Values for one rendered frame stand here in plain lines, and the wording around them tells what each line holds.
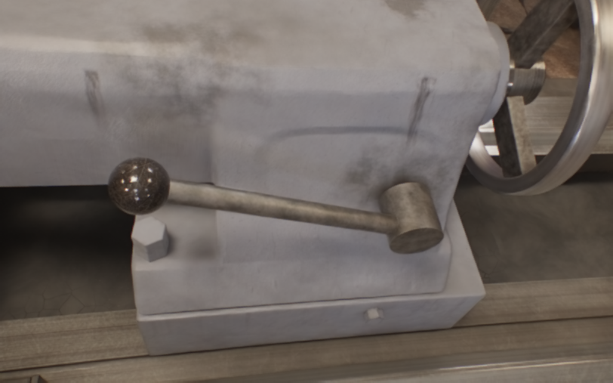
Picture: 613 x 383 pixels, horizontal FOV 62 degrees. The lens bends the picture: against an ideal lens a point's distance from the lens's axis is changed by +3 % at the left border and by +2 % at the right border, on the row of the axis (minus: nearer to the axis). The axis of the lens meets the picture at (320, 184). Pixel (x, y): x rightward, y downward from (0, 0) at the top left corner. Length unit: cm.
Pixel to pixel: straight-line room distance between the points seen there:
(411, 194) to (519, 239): 49
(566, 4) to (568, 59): 222
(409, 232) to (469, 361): 25
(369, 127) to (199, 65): 13
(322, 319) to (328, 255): 9
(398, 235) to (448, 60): 13
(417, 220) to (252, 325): 20
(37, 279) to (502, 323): 59
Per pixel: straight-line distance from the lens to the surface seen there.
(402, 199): 40
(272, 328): 52
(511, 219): 90
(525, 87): 49
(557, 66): 259
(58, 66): 35
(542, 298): 70
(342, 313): 51
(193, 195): 33
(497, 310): 66
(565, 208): 96
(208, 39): 34
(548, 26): 46
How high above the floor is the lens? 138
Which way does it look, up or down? 54 degrees down
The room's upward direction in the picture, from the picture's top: 15 degrees clockwise
